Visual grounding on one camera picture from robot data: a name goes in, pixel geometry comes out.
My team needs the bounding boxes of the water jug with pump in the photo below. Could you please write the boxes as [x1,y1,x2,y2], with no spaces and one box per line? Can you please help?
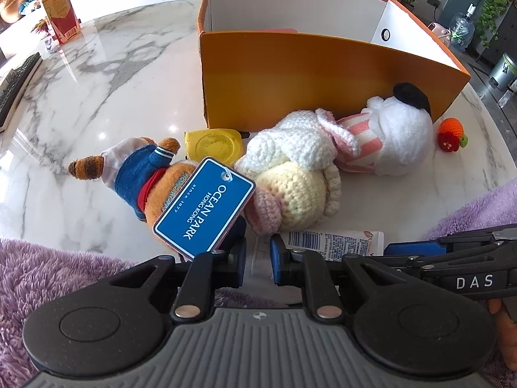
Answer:
[446,3,477,51]

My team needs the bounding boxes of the bear plush blue sailor suit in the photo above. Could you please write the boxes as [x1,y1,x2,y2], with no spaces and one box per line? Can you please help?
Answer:
[68,136,256,263]

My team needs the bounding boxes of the purple fluffy cloth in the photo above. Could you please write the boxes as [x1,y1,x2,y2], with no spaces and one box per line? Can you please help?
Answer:
[0,178,517,388]

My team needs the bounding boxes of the orange crochet toy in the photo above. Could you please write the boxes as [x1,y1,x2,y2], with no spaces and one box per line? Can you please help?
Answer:
[438,118,469,153]

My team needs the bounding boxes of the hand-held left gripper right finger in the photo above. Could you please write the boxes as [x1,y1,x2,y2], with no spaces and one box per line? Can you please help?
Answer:
[270,234,390,320]

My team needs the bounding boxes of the small red-leaf plant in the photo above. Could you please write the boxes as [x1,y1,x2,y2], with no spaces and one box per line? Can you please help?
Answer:
[31,18,55,41]

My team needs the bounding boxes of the white tube with barcode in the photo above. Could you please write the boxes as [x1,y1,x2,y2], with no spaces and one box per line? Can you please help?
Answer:
[283,230,385,263]

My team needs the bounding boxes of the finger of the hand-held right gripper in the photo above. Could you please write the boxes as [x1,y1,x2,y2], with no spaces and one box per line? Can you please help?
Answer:
[438,223,517,247]
[384,242,501,280]

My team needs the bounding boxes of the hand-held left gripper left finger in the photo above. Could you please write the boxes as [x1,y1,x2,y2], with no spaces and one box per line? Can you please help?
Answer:
[108,236,248,322]

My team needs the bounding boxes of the white dog plush pink stripes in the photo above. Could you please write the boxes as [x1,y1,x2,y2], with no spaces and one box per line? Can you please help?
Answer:
[335,83,434,176]

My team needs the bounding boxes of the person's right hand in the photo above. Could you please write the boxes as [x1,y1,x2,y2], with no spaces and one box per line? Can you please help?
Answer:
[488,297,517,372]

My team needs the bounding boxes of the yellow and red carton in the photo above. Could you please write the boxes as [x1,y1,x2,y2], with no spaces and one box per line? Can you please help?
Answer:
[40,0,80,44]

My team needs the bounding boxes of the hanging pothos plant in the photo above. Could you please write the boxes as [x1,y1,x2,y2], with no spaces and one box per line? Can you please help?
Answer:
[477,0,517,47]

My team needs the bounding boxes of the orange cardboard box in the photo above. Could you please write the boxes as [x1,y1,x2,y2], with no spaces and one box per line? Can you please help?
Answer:
[197,0,472,130]

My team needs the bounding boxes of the gold vase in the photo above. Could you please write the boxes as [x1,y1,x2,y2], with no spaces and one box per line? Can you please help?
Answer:
[0,0,27,23]

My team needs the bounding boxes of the steel trash can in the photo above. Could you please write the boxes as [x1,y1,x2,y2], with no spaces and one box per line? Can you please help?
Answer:
[488,52,517,92]

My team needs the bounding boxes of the white and yellow crochet doll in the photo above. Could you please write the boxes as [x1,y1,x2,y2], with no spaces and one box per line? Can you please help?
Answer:
[234,108,360,236]

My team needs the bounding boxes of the black keyboard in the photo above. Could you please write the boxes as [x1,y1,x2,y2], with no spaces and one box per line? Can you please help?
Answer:
[0,52,42,130]

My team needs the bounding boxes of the pink space heater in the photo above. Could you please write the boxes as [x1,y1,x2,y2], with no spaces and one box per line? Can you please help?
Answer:
[428,22,451,47]

